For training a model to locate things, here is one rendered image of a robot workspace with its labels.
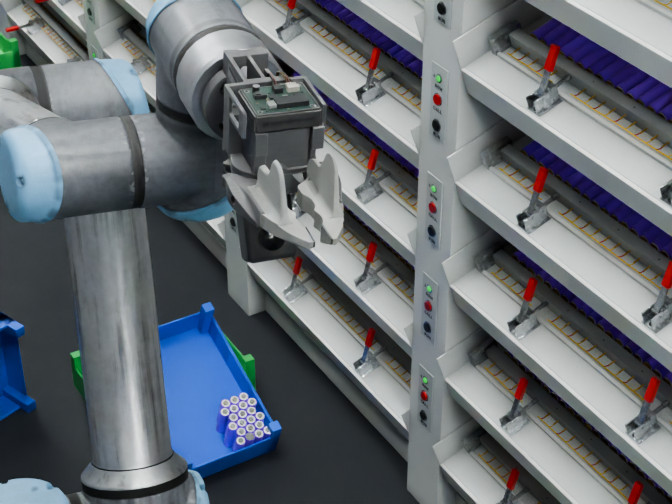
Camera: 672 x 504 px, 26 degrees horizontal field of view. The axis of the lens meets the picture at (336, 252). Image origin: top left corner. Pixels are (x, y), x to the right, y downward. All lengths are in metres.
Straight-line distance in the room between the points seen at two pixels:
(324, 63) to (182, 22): 1.17
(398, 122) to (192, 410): 0.75
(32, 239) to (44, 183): 2.00
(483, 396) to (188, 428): 0.64
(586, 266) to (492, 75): 0.30
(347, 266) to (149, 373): 0.71
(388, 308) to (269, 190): 1.39
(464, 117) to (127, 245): 0.53
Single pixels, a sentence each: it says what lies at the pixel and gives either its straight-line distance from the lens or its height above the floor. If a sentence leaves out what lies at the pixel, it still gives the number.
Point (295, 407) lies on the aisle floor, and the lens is 2.83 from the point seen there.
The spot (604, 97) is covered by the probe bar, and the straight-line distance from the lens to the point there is 1.94.
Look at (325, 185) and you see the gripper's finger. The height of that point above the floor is 1.23.
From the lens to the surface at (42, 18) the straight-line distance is 3.98.
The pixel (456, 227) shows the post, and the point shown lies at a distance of 2.22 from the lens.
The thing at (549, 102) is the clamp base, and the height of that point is 0.90.
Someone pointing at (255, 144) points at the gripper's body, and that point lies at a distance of 1.17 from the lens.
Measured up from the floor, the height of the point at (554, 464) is 0.33.
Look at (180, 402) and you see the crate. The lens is 2.76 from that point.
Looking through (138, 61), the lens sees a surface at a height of 0.35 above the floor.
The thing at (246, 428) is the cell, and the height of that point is 0.07.
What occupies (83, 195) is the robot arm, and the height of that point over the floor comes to 1.11.
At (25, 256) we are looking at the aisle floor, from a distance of 3.31.
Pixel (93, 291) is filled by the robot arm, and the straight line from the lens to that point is 1.98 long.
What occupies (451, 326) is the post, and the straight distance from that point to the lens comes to 2.33.
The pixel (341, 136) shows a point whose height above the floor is 0.54.
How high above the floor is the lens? 1.83
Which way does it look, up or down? 34 degrees down
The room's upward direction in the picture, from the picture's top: straight up
